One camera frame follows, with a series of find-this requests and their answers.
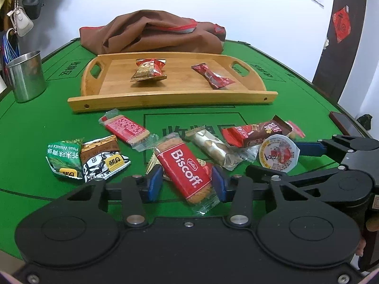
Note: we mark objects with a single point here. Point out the dark smartphone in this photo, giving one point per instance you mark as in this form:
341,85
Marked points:
340,121

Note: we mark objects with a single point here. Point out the white red-print snack packet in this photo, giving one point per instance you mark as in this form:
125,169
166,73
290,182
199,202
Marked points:
296,128

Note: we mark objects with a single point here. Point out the brown cloth bag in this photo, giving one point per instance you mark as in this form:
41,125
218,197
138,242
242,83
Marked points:
148,32

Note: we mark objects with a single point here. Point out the green pea snack packet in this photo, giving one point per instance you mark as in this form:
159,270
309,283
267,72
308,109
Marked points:
63,159

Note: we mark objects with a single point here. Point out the blue plastic bag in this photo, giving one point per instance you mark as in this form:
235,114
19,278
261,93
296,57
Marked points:
10,47

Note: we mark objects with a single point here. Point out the yellow striped snack packet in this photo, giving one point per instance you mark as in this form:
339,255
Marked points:
151,165

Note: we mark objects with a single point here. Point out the small black object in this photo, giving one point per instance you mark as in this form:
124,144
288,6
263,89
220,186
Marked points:
365,122

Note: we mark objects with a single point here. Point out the white handbag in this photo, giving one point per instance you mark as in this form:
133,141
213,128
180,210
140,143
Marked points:
20,23

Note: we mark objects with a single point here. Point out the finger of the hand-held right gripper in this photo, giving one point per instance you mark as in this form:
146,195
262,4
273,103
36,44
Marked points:
257,172
308,148

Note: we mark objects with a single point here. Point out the dark brown door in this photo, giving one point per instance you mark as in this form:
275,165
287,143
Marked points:
331,62

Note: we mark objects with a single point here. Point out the red caramel biscuit packet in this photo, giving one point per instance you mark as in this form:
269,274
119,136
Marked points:
183,168

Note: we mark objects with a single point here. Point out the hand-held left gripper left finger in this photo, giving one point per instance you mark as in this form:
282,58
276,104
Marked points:
156,183

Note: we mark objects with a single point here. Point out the red patterned biscuit packet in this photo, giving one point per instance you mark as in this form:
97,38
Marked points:
125,127

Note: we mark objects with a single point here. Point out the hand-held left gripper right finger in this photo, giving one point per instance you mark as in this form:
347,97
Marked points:
218,185

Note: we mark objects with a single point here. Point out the metal cup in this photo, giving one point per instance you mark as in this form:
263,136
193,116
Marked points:
26,77

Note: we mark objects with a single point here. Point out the red candy packet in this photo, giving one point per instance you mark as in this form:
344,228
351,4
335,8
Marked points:
214,78

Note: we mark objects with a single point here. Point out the silver snack packet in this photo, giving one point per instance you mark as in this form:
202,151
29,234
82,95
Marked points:
210,145

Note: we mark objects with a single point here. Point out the red paper decoration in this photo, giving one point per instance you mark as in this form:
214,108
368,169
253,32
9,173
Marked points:
342,23

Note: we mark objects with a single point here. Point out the brown black-white snack packet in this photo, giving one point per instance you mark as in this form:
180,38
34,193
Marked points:
100,159

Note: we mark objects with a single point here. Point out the round jelly cup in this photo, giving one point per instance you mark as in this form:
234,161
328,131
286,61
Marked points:
278,153

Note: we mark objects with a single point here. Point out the gold red snack packet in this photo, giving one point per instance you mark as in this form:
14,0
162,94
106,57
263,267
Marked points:
148,71

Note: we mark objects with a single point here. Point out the red brown chocolate packet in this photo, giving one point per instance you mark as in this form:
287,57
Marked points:
251,133

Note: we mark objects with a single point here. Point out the wooden tray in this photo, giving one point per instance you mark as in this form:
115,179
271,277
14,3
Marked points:
177,87

